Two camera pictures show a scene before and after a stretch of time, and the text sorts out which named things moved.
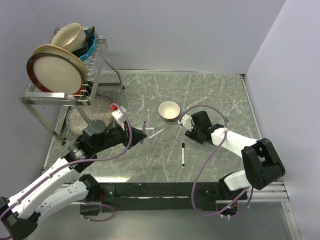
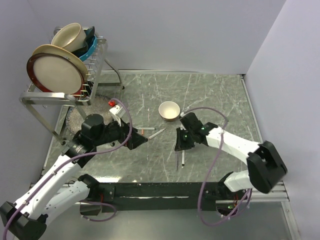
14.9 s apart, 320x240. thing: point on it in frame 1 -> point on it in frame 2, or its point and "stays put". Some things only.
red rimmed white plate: [54, 72] stays put
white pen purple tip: [143, 131] -> [177, 160]
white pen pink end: [157, 133] stays put
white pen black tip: [183, 154] stays put
